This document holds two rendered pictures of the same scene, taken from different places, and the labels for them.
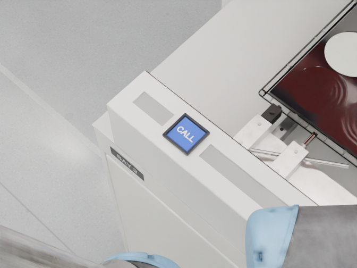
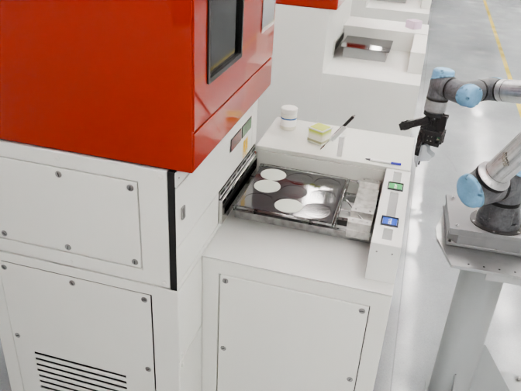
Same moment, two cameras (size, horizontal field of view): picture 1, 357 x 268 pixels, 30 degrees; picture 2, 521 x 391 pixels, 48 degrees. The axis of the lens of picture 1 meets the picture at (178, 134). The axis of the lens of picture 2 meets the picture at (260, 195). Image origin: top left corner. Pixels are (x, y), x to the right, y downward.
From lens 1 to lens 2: 2.08 m
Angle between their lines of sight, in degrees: 78
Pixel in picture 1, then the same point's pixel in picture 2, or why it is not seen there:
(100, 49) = not seen: outside the picture
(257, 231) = (475, 87)
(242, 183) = (393, 205)
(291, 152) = (357, 209)
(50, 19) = not seen: outside the picture
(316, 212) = (459, 84)
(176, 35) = not seen: outside the picture
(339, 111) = (323, 204)
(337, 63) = (297, 208)
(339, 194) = (358, 202)
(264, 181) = (387, 200)
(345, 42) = (283, 208)
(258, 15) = (268, 257)
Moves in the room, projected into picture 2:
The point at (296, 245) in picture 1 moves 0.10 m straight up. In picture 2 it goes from (471, 84) to (478, 53)
